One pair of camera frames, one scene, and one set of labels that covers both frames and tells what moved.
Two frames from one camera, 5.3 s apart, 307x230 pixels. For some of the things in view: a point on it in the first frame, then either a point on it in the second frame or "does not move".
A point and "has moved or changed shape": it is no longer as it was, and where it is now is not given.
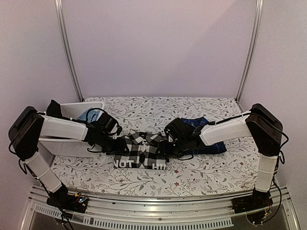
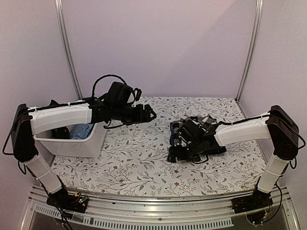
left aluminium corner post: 61,26 does not move
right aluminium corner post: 259,9 does not move
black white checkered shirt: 141,152 has moved or changed shape
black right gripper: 162,146 → 180,155
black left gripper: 119,148 → 140,118
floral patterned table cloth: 230,174 does not move
